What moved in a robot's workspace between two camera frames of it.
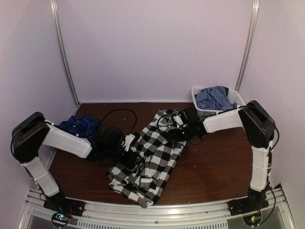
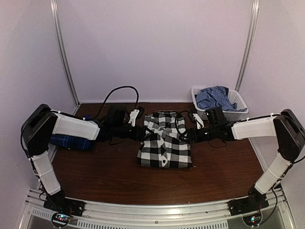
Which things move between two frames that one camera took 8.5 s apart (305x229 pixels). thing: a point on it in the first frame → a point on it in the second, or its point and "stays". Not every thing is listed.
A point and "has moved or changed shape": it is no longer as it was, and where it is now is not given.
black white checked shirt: (142, 177) has moved or changed shape
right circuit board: (253, 220) stays
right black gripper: (176, 138) → (190, 136)
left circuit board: (60, 219) stays
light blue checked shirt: (214, 98) stays
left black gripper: (129, 161) → (142, 133)
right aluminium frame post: (250, 42) stays
